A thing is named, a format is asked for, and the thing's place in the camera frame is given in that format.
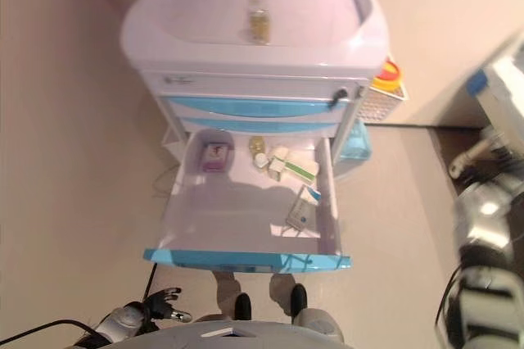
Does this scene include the long white green box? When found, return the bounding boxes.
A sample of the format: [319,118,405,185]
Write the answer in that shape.
[282,151,321,184]

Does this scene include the white medical cart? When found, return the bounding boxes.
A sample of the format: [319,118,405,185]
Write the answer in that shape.
[120,0,391,187]

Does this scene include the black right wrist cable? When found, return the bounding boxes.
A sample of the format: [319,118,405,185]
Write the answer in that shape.
[435,266,464,326]

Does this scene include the small white medicine box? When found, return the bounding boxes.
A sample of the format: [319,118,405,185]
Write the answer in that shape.
[267,157,288,180]
[269,145,291,162]

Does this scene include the white side bin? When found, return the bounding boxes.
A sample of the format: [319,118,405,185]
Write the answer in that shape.
[160,127,183,162]

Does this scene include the robot left leg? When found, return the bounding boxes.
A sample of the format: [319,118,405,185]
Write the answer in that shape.
[212,270,253,324]

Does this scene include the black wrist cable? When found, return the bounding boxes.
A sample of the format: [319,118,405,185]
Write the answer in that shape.
[0,317,100,342]
[435,266,464,326]

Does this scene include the robot torso grey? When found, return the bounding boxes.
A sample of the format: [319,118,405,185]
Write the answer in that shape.
[109,318,358,349]

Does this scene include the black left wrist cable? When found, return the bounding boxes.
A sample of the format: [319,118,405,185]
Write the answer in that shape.
[0,317,100,342]

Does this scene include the black key in lock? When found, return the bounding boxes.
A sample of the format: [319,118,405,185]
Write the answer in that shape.
[328,87,350,110]

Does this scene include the white mesh basket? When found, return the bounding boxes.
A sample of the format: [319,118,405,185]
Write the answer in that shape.
[359,84,410,125]

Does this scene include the white blue medicine box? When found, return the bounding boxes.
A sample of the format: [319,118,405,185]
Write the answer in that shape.
[284,184,321,232]

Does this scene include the white hospital bed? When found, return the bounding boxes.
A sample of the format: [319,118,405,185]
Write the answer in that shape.
[447,36,524,187]

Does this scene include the pink medicine box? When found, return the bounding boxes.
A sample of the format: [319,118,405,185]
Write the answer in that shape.
[201,141,232,172]

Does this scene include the clear bottle yellow pills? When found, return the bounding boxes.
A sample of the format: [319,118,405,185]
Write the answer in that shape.
[249,135,269,156]
[246,0,273,45]

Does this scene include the robot leg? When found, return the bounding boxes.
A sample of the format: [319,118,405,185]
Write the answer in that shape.
[269,272,343,337]
[212,270,253,324]

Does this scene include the yellow sharps container red lid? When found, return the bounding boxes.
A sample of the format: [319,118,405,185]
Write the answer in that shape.
[376,59,404,93]

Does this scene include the blue lidded waste bin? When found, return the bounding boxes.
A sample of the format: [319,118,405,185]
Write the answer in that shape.
[335,120,374,179]

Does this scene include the robot left hand black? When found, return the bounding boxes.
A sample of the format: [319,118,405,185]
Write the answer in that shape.
[144,287,193,324]

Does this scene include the white floor cable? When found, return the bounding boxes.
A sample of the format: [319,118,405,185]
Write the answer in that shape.
[151,161,182,199]

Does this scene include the blue bed tag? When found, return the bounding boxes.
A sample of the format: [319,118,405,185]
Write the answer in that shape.
[466,70,490,94]

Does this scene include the bed caster wheel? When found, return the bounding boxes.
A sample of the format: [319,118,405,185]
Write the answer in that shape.
[447,152,477,180]

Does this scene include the robot right leg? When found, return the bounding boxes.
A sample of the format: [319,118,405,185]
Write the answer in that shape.
[269,272,343,337]

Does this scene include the blue fronted cart drawer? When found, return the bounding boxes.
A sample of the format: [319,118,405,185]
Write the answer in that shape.
[156,94,350,119]
[142,127,354,275]
[178,116,341,134]

